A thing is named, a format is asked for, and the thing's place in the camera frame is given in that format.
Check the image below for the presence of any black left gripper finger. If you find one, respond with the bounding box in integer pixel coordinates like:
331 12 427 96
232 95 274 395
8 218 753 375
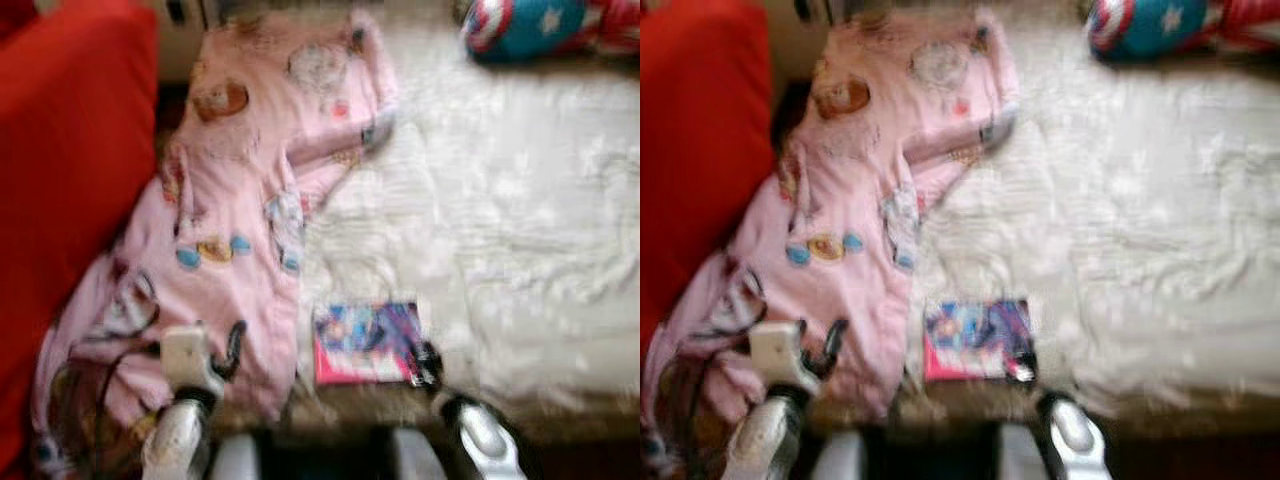
222 320 249 373
818 318 851 373

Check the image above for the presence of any colourful anime magazine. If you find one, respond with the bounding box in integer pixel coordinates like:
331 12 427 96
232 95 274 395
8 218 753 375
922 298 1036 383
312 302 426 386

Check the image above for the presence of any silver robot right leg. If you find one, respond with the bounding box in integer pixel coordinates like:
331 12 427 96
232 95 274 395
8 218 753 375
390 428 446 480
995 425 1046 480

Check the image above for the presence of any silver robot leg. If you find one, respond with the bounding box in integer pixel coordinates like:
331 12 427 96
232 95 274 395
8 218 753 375
210 432 263 480
995 425 1046 480
815 430 869 480
390 428 446 480

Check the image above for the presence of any silver robot left leg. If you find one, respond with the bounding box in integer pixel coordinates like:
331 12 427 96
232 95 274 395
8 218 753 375
210 432 263 480
815 430 869 480

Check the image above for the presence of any pink cartoon blanket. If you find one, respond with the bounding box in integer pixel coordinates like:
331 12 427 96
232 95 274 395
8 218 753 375
30 10 401 471
642 10 1021 471

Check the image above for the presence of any beige floral bed sheet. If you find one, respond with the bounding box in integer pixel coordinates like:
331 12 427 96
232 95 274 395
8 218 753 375
215 10 641 441
815 10 1280 431

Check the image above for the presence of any red sofa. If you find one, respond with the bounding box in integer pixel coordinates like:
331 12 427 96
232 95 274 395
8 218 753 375
640 0 776 351
0 0 161 476

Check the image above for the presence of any star striped bolster pillow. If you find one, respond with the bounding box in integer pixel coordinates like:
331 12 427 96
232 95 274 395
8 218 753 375
1085 0 1280 59
462 0 641 63

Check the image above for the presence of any red cushion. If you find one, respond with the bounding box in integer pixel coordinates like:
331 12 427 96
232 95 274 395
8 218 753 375
0 0 46 39

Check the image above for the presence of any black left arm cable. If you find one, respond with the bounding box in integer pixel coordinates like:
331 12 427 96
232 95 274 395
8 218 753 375
45 340 166 480
650 340 751 480

